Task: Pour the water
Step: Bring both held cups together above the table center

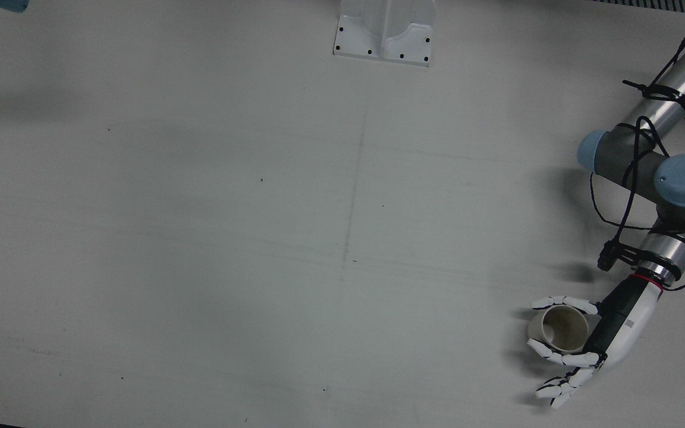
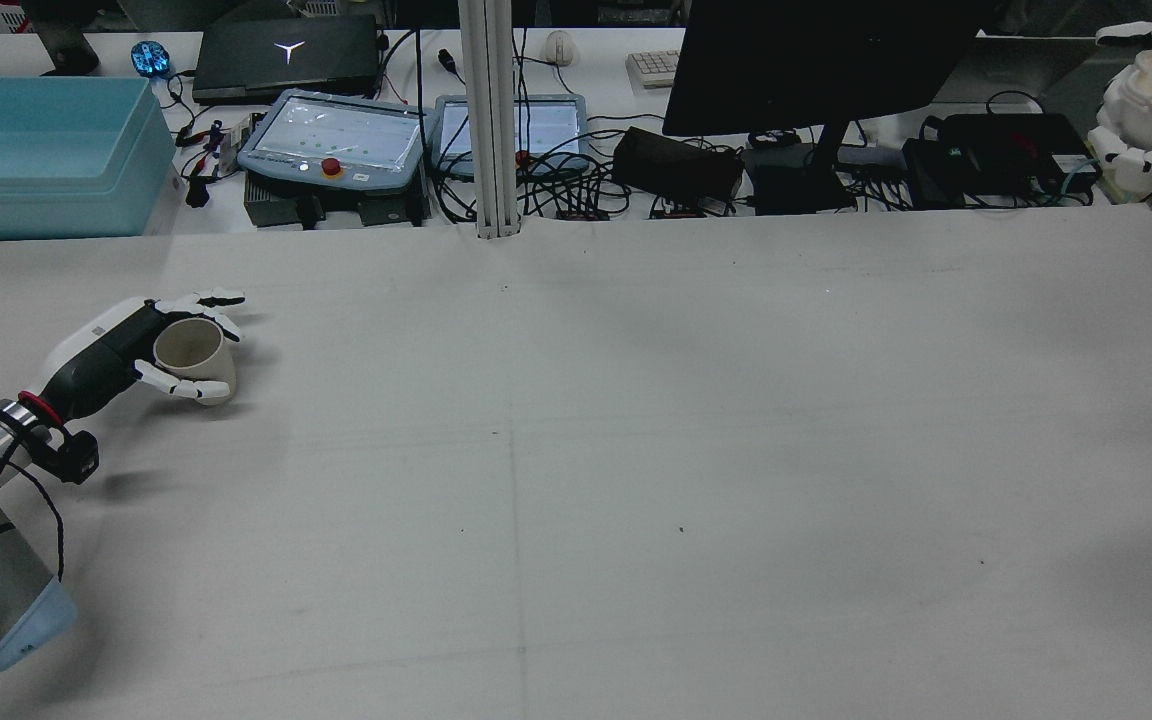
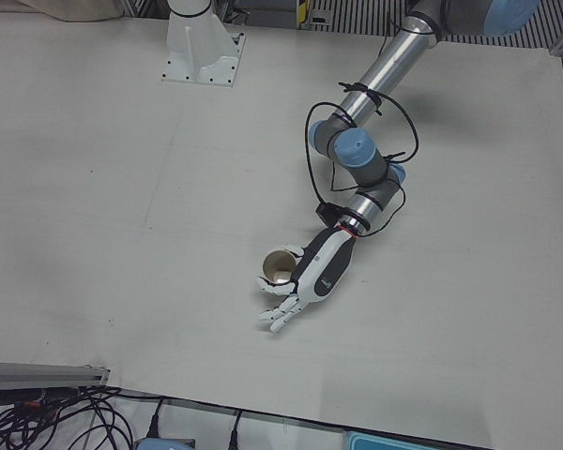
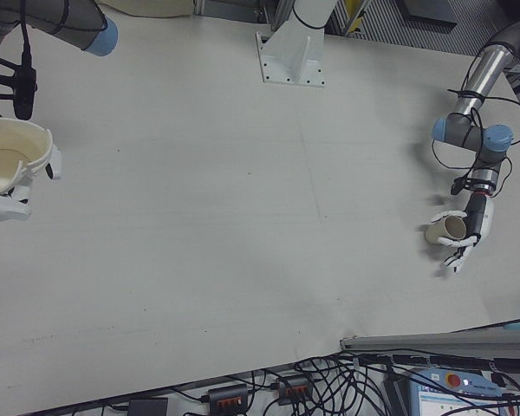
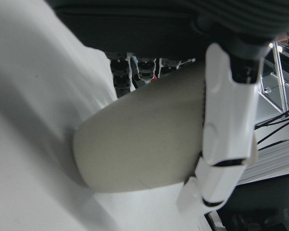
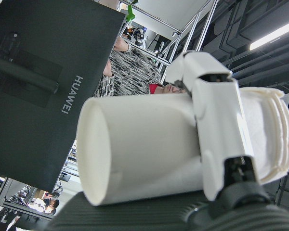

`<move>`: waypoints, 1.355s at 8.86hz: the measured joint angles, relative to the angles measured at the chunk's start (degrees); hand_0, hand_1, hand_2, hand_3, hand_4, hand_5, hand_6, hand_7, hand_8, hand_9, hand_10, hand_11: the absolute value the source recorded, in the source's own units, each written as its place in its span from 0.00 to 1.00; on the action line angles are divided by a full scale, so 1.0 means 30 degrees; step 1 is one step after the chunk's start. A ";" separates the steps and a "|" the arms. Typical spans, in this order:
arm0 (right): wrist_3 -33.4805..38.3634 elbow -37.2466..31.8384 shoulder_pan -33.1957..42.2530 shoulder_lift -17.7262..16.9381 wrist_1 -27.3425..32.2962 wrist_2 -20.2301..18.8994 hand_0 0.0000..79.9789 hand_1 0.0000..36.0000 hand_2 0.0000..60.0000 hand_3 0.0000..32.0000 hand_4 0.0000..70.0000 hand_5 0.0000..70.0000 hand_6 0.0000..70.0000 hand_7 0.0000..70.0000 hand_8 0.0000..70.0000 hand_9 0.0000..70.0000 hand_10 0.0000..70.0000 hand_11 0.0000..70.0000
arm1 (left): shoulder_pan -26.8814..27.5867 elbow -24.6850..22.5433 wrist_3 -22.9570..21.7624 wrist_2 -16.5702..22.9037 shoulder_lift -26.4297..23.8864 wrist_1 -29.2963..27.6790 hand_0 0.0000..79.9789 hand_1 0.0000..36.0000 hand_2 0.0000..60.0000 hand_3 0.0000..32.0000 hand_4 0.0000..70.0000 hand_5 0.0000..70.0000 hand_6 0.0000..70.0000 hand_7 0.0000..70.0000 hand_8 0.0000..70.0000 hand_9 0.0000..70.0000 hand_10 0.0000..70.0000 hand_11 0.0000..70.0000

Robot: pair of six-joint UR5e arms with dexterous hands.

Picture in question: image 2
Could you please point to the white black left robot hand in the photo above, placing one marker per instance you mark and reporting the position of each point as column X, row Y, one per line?
column 101, row 360

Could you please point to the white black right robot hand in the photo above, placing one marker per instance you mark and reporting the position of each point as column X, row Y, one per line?
column 1151, row 158

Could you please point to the beige paper cup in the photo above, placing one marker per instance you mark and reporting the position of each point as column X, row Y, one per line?
column 198, row 350

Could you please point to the large black device box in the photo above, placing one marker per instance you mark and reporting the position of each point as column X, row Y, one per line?
column 1016, row 150

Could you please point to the light blue plastic bin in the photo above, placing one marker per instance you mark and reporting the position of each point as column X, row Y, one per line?
column 46, row 170

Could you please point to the small black device box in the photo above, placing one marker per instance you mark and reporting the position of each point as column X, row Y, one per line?
column 931, row 175

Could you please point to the dark grey box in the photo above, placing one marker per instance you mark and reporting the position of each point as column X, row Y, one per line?
column 391, row 210
column 281, row 210

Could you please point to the blue lit computer mouse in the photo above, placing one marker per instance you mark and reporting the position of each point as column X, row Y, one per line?
column 150, row 58

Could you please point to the teach pendant with red button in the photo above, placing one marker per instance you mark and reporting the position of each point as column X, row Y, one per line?
column 336, row 140

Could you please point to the black monitor stand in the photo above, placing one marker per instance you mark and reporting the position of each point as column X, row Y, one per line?
column 64, row 40

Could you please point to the black monitor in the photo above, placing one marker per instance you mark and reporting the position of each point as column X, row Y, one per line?
column 816, row 60

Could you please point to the black laptop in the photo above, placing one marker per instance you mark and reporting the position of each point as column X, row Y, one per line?
column 286, row 55

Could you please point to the black power brick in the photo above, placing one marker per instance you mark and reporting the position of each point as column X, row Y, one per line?
column 676, row 165

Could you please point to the black box with orange buttons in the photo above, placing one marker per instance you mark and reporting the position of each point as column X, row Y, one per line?
column 678, row 210
column 582, row 213

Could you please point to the white keyboard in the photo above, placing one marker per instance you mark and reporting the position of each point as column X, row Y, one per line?
column 654, row 68

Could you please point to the teach pendant without button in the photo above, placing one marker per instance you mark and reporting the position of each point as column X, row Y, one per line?
column 551, row 125

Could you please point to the white computer mouse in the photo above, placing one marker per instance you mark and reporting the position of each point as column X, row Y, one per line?
column 560, row 47

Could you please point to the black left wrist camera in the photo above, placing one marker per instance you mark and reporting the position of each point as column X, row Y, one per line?
column 76, row 460

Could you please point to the aluminium profile post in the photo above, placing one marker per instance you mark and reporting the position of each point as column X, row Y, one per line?
column 489, row 120

